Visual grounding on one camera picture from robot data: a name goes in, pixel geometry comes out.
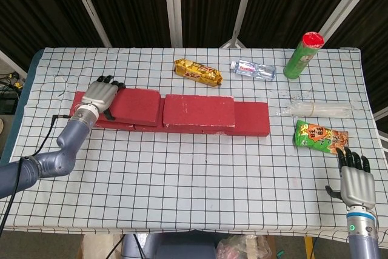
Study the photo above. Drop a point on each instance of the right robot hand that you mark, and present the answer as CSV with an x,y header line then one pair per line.
x,y
359,186

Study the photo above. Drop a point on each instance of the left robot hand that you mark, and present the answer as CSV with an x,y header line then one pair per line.
x,y
100,93

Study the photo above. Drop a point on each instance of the red brick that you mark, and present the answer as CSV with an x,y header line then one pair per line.
x,y
179,130
136,105
78,99
251,118
197,110

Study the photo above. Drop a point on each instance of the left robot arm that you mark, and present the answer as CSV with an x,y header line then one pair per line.
x,y
54,165

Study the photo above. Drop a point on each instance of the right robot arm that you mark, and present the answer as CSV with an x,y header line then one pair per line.
x,y
363,234

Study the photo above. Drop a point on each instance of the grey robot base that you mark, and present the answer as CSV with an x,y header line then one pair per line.
x,y
175,247

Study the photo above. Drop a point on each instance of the green snack bag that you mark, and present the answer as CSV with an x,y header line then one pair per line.
x,y
318,137

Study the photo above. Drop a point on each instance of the clear plastic straw bundle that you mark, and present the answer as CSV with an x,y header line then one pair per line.
x,y
318,109

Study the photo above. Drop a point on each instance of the black equipment box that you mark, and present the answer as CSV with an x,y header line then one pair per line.
x,y
7,101

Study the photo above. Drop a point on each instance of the gold biscuit packet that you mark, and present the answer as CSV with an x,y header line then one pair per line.
x,y
197,71

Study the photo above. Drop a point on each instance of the white black grid tablecloth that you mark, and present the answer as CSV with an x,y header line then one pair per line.
x,y
227,180

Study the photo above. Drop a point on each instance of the clear plastic bag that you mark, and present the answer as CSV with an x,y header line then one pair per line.
x,y
242,248

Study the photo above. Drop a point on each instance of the green chips can red lid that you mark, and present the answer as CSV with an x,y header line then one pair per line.
x,y
300,59

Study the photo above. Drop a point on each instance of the clear plastic water bottle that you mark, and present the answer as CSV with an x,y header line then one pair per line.
x,y
254,70

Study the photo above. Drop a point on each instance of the white metal frame pole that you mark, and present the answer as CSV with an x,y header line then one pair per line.
x,y
242,7
91,10
342,10
174,7

